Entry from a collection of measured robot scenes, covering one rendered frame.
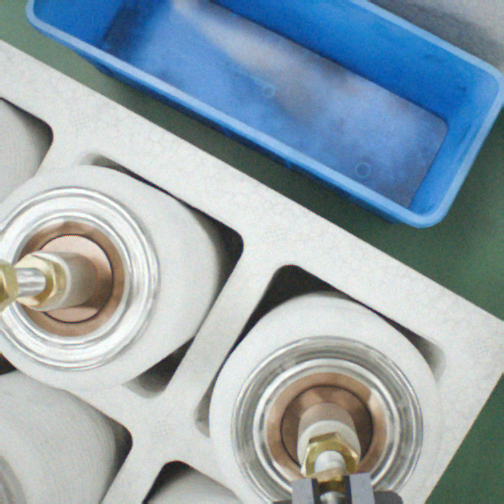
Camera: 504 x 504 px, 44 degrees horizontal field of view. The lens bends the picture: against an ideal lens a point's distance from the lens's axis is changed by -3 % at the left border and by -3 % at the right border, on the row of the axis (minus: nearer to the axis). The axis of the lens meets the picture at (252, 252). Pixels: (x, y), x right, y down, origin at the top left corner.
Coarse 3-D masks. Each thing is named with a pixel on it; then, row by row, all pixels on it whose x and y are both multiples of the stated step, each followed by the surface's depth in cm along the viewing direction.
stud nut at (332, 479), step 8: (320, 472) 17; (328, 472) 17; (336, 472) 17; (344, 472) 17; (320, 480) 17; (328, 480) 17; (336, 480) 17; (320, 488) 17; (328, 488) 17; (336, 488) 17; (320, 496) 17
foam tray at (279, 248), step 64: (0, 64) 34; (64, 128) 33; (128, 128) 33; (192, 192) 33; (256, 192) 32; (256, 256) 32; (320, 256) 32; (384, 256) 32; (256, 320) 43; (384, 320) 43; (448, 320) 32; (128, 384) 34; (192, 384) 33; (448, 384) 31; (192, 448) 32; (448, 448) 31
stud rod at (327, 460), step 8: (320, 456) 20; (328, 456) 20; (336, 456) 20; (320, 464) 20; (328, 464) 19; (336, 464) 19; (344, 464) 20; (328, 496) 16; (336, 496) 16; (344, 496) 17
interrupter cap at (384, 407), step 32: (288, 352) 25; (320, 352) 25; (352, 352) 25; (256, 384) 25; (288, 384) 25; (320, 384) 25; (352, 384) 25; (384, 384) 25; (256, 416) 25; (288, 416) 25; (352, 416) 25; (384, 416) 25; (416, 416) 24; (256, 448) 25; (288, 448) 25; (384, 448) 25; (416, 448) 24; (256, 480) 25; (288, 480) 25; (384, 480) 24
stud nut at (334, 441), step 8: (336, 432) 21; (312, 440) 21; (320, 440) 21; (328, 440) 20; (336, 440) 20; (344, 440) 21; (312, 448) 21; (320, 448) 21; (328, 448) 20; (336, 448) 20; (344, 448) 20; (352, 448) 21; (304, 456) 21; (312, 456) 21; (344, 456) 20; (352, 456) 20; (304, 464) 21; (312, 464) 20; (352, 464) 20; (304, 472) 21; (312, 472) 21; (352, 472) 20
